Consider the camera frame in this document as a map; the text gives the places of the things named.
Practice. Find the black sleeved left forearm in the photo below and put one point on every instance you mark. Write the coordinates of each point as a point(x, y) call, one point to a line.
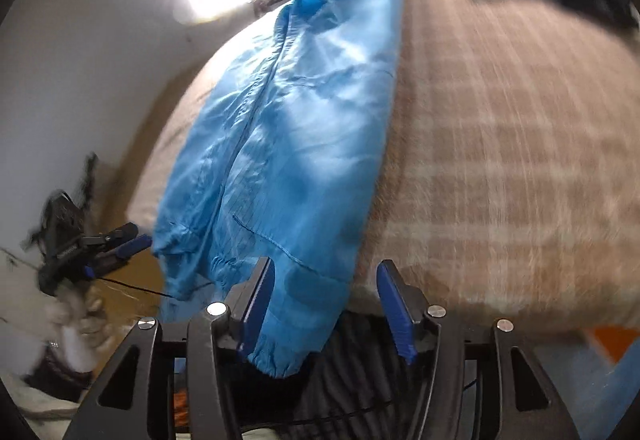
point(53, 377)

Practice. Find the beige plaid bed cover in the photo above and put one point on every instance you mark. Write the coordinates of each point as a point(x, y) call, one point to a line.
point(510, 185)

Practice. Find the light blue work coat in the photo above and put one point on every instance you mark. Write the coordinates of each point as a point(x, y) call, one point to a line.
point(282, 162)

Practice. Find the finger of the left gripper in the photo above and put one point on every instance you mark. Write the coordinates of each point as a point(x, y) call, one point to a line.
point(112, 240)
point(108, 262)

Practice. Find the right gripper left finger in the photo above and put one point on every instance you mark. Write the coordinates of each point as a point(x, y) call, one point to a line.
point(248, 303)

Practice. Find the orange sheet under cover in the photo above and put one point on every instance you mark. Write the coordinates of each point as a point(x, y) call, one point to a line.
point(611, 342)

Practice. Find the white gloved left hand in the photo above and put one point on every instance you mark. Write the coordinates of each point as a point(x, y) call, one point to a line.
point(80, 331)

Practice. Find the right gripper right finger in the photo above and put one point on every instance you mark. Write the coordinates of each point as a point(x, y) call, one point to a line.
point(404, 308)

